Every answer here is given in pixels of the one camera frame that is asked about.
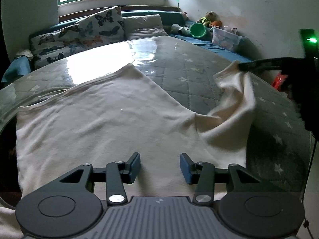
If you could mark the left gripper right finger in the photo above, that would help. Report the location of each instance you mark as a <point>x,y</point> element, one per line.
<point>200,174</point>

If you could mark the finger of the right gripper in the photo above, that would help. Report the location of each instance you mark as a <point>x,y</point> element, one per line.
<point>270,64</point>

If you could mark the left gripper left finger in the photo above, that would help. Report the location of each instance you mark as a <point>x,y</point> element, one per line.
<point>119,173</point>

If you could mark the cream sweatshirt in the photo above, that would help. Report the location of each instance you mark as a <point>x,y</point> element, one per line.
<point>109,118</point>

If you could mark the red plastic stool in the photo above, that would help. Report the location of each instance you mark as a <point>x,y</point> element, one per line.
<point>278,81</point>

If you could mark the clear plastic storage box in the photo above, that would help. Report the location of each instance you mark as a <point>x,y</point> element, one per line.
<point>226,40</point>

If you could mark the green quilted star tablecloth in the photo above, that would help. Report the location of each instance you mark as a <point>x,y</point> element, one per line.
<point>278,146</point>

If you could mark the plush toy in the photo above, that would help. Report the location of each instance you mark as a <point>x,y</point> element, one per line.
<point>210,20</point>

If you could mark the green plastic bucket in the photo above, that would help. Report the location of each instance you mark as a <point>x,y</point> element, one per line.
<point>198,30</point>

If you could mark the black round induction cooktop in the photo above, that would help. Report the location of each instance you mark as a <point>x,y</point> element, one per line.
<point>10,188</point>

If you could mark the grey stuffed toy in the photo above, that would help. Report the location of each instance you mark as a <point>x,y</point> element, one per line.
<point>176,29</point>

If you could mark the long butterfly pillow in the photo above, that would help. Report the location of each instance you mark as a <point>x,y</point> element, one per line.
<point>51,47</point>

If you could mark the blue sofa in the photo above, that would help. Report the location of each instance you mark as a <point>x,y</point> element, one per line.
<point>24,63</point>

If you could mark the large butterfly pillow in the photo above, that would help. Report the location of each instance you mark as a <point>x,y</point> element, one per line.
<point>102,28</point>

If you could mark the white pillow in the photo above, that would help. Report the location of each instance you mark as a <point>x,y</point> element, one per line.
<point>137,27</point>

